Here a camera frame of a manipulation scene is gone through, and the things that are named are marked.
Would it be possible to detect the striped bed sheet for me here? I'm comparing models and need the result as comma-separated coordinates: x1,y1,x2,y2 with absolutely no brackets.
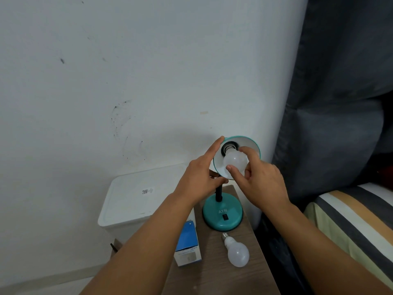
303,182,393,289

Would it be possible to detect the dark grey curtain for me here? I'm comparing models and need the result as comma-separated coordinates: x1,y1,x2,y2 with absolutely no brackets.
272,0,393,206

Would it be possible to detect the blue and white bulb box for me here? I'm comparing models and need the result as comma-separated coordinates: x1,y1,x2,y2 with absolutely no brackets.
174,220,202,267

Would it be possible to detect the teal desk lamp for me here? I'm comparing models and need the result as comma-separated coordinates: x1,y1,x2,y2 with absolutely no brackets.
202,136,261,232

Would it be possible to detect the person's right forearm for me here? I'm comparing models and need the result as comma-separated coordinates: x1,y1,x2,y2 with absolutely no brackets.
270,203,393,295

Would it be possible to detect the person's right hand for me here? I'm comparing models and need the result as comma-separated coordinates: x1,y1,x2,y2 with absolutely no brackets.
226,146,292,216

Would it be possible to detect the person's left forearm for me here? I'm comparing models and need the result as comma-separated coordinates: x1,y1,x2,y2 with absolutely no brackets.
80,193,197,295

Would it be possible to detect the white plastic storage box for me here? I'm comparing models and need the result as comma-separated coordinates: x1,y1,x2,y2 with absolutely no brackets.
98,163,197,244

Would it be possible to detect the wooden bedside table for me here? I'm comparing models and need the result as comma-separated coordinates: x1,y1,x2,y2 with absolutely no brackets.
111,185,281,295

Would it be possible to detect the white light bulb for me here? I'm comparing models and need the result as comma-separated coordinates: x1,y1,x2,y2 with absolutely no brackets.
222,144,249,179
222,232,250,268

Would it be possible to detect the person's left hand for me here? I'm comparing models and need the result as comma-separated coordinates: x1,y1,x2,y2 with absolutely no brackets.
173,136,229,207

